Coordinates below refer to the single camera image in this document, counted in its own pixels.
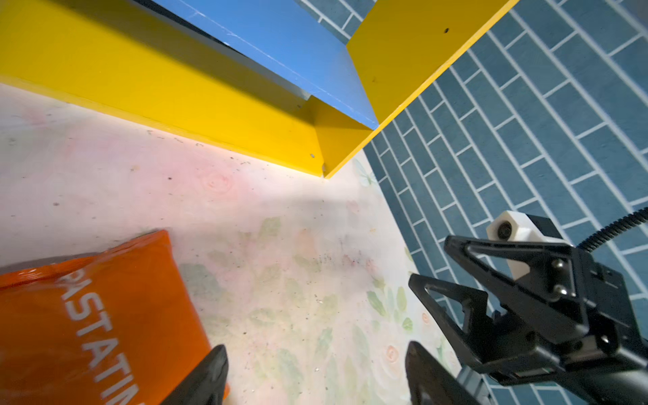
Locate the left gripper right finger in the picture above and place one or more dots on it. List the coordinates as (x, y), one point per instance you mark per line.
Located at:
(429, 382)

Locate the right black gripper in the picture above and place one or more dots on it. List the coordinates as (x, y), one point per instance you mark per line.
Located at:
(567, 317)

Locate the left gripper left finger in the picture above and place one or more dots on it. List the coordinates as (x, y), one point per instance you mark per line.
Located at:
(206, 384)

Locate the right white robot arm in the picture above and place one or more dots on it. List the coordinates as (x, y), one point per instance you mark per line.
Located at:
(620, 388)

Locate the yellow shelf with coloured boards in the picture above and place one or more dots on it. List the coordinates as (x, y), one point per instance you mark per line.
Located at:
(261, 78)

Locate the orange Pastatime macaroni bag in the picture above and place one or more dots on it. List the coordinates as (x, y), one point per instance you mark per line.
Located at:
(116, 327)

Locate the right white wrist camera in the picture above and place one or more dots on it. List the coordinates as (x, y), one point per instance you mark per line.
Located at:
(535, 252)

